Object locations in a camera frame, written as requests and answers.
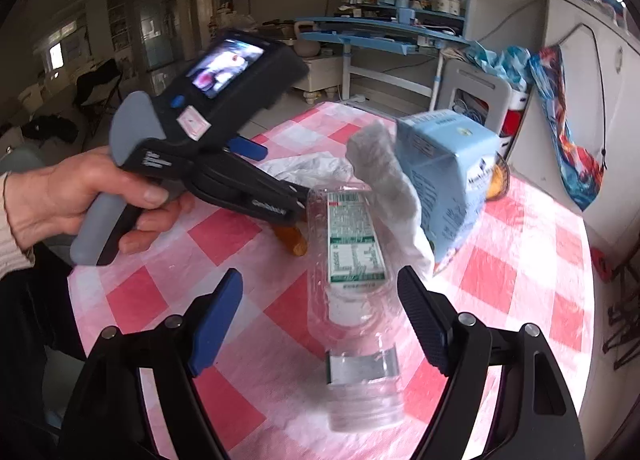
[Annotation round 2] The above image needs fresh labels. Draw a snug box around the cream tv cabinet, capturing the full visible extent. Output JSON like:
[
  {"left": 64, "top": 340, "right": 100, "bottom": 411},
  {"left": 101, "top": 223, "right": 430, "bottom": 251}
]
[{"left": 293, "top": 56, "right": 343, "bottom": 104}]

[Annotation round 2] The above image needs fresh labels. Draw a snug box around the white plastic bag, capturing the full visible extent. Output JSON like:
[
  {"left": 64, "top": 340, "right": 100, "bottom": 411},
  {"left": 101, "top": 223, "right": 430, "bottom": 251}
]
[{"left": 257, "top": 152, "right": 354, "bottom": 188}]

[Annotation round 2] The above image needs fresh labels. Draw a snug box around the blue study desk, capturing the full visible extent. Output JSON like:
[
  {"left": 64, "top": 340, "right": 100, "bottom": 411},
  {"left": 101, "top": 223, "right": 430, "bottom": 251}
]
[{"left": 294, "top": 0, "right": 477, "bottom": 111}]

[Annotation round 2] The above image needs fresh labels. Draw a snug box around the person left hand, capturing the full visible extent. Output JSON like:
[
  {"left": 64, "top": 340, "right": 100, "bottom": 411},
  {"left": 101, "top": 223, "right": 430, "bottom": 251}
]
[{"left": 3, "top": 147, "right": 195, "bottom": 254}]

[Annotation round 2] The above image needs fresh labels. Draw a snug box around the light blue crumpled cloth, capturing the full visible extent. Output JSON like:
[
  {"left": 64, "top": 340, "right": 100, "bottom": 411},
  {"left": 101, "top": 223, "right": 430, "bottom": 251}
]
[{"left": 464, "top": 42, "right": 533, "bottom": 92}]

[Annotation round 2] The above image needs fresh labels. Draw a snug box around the white tissue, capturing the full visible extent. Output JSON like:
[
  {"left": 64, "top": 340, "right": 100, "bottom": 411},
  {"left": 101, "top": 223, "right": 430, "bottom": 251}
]
[{"left": 346, "top": 121, "right": 435, "bottom": 282}]

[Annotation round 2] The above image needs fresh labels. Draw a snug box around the colourful hanging bag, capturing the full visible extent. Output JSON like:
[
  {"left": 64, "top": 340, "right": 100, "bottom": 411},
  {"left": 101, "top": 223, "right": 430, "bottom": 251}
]
[{"left": 528, "top": 45, "right": 606, "bottom": 212}]

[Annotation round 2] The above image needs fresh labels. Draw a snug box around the dark fruit plate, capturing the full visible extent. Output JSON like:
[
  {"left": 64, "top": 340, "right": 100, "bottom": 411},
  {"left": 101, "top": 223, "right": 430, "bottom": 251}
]
[{"left": 486, "top": 154, "right": 511, "bottom": 202}]

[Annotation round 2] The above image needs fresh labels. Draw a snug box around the clear plastic bottle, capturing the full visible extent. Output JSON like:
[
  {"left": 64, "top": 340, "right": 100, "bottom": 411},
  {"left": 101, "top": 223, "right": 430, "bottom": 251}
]
[{"left": 307, "top": 187, "right": 404, "bottom": 433}]

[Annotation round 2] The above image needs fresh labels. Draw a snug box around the pink kettlebell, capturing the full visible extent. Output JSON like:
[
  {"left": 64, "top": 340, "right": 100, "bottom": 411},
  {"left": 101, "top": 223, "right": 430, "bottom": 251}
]
[{"left": 293, "top": 21, "right": 321, "bottom": 58}]

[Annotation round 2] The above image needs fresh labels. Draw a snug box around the blue milk carton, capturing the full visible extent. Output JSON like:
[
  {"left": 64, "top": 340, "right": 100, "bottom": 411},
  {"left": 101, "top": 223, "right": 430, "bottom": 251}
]
[{"left": 395, "top": 110, "right": 499, "bottom": 266}]

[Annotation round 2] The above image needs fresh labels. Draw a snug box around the white wall cabinet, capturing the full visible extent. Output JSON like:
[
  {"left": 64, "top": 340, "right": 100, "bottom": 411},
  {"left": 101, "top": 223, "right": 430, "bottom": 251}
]
[{"left": 542, "top": 0, "right": 639, "bottom": 254}]

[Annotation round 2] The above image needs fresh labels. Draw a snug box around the red white checkered tablecloth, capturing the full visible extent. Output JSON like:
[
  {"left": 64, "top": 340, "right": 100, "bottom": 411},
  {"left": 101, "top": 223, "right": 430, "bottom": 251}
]
[{"left": 62, "top": 92, "right": 593, "bottom": 459}]

